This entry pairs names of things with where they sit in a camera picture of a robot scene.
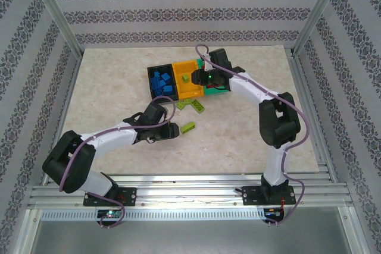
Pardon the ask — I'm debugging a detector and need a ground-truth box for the long lime green lego brick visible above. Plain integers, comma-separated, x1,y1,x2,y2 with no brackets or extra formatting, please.
180,121,196,134
190,101,205,114

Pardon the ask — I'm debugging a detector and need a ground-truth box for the aluminium side rail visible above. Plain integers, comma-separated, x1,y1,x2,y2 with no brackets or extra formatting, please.
286,47,339,183
41,54,84,186

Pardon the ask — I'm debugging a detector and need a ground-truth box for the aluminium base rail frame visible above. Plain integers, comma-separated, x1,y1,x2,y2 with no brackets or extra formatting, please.
26,173,355,210

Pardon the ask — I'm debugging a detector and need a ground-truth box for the circuit board with green light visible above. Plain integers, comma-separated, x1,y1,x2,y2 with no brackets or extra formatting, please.
97,209,123,219

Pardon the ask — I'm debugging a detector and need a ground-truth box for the yellow plastic bin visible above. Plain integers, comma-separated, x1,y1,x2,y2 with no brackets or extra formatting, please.
172,60,206,100

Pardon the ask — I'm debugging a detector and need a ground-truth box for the slotted white cable duct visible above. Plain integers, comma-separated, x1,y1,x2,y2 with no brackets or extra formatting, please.
40,208,266,221

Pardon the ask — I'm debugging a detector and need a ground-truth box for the grey metal shelf panel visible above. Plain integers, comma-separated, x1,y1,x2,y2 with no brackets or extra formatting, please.
29,219,352,254

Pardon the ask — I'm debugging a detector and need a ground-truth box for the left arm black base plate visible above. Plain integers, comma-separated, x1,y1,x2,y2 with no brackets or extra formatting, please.
83,187,137,207

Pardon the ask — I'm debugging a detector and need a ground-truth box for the green plastic bin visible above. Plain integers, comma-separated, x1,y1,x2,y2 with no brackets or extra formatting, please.
195,58,232,96

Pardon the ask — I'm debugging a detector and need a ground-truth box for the aluminium frame post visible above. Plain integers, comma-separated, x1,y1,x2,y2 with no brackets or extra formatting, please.
291,0,348,57
23,0,84,58

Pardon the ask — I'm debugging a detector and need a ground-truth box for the black plastic bin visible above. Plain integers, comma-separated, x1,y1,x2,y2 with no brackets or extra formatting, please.
146,64,180,101

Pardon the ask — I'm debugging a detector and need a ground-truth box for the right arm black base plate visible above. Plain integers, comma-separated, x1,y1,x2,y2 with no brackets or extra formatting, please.
241,185,297,206

